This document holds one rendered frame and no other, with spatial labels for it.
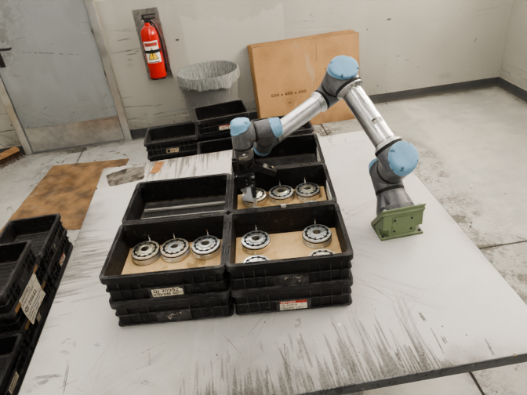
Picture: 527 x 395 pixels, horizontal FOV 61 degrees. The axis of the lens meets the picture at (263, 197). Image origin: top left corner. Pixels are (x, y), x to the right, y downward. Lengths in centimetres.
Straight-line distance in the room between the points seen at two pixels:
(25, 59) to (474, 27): 431
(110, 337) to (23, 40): 353
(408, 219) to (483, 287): 36
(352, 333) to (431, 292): 33
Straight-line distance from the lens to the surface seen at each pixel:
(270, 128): 167
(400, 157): 171
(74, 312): 179
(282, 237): 165
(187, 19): 447
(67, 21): 460
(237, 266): 140
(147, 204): 200
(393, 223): 180
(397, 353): 146
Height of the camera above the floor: 184
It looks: 32 degrees down
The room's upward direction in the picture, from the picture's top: 7 degrees counter-clockwise
